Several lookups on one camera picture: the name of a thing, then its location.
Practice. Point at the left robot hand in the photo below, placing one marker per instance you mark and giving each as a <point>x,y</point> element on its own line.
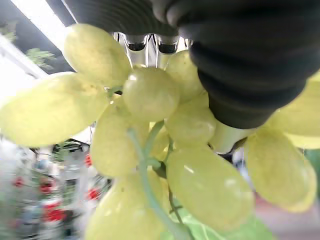
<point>245,62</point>

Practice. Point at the green grape bunch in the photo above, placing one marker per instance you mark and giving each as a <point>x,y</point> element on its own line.
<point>155,140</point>

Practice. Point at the white ceiling light strip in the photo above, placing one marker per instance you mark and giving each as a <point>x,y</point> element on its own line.
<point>45,22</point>

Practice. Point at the green hanging plant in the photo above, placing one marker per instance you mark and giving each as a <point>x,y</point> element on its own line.
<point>40,57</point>

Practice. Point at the shelf with red items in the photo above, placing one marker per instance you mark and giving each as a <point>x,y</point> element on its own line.
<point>50,192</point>

